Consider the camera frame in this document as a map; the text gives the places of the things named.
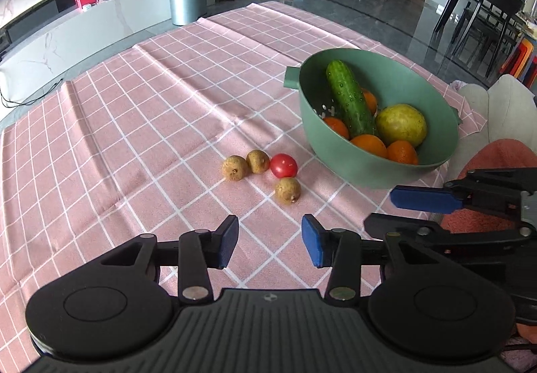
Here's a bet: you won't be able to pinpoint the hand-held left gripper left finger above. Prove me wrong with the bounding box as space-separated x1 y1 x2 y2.
98 214 240 304

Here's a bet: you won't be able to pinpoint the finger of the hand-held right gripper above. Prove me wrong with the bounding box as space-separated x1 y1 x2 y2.
363 213 531 251
390 169 537 214

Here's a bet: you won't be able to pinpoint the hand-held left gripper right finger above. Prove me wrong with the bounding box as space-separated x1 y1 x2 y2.
301 214 456 302

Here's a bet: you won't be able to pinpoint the orange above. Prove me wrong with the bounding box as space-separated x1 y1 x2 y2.
349 134 388 159
323 117 350 140
361 88 379 115
386 140 419 165

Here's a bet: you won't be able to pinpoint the brown kiwi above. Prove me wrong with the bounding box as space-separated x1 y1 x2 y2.
246 150 270 174
275 177 302 204
222 155 250 182

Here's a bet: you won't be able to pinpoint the yellow-green pear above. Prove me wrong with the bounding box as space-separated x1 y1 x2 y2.
375 104 428 148

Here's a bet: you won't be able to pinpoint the red tomato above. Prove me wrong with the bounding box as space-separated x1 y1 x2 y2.
270 153 298 178

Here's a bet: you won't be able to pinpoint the green colander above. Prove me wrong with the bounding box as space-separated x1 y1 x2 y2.
284 48 462 190

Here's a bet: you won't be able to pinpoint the green cucumber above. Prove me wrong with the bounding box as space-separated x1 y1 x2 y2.
326 59 379 139

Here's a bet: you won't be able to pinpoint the coral fleece cloth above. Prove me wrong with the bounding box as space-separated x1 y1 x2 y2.
440 139 537 233

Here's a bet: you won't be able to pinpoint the light grey cushion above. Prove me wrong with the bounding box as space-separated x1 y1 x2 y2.
451 74 537 147

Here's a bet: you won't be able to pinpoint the pink checked tablecloth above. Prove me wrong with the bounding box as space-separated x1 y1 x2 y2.
0 1 489 373

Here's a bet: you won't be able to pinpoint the red orange stools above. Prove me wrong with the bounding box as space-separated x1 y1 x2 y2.
499 39 537 90

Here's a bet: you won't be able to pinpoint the black dining chair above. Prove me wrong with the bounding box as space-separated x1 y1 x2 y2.
453 0 525 78

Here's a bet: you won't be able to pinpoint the white marble tv cabinet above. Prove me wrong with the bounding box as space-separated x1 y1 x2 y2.
0 0 216 105

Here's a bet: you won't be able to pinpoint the black floor cable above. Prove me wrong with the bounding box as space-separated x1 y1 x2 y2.
0 78 63 107

